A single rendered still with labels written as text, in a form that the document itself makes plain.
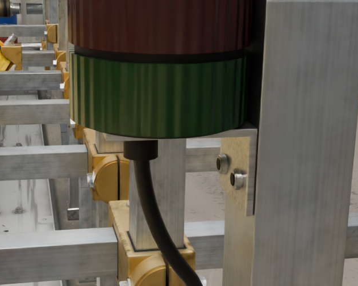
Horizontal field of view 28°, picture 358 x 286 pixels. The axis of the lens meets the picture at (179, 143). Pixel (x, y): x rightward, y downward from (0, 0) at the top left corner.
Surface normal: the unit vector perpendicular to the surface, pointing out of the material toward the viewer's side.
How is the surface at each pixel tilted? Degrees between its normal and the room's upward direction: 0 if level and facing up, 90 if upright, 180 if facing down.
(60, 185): 0
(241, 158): 90
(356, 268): 0
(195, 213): 0
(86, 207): 90
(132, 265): 90
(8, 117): 90
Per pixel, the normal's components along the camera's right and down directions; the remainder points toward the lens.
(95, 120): -0.65, 0.18
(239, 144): -0.98, 0.04
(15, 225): 0.02, -0.96
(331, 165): 0.22, 0.26
